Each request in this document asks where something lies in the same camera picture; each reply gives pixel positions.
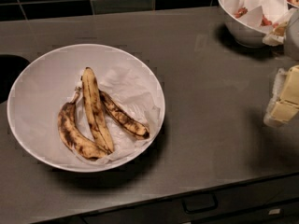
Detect middle spotted banana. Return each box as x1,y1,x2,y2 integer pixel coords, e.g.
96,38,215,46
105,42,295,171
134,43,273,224
81,67,114,154

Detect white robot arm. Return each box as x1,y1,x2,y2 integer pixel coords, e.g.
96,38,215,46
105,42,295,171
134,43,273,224
270,9,299,123

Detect small white drawer label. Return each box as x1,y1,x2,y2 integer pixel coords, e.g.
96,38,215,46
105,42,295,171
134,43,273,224
268,208,281,216

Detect red fruit pieces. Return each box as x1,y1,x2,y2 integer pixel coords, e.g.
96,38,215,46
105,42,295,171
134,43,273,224
235,7,278,27

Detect large white bowl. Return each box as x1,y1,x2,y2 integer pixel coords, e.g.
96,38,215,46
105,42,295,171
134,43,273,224
7,44,154,173

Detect spotted banana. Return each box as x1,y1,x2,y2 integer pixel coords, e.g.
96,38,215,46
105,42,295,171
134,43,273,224
57,87,108,161
99,91,150,140
81,67,114,154

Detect left spotted banana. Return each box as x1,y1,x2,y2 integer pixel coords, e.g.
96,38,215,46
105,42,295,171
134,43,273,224
57,87,108,161

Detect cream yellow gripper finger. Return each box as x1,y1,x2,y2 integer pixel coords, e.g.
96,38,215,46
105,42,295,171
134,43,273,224
270,101,299,123

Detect black drawer handle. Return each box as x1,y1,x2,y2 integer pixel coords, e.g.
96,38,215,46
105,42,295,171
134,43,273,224
182,193,218,214

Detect right spotted banana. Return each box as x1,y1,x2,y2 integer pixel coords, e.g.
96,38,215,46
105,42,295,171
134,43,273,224
99,91,150,140

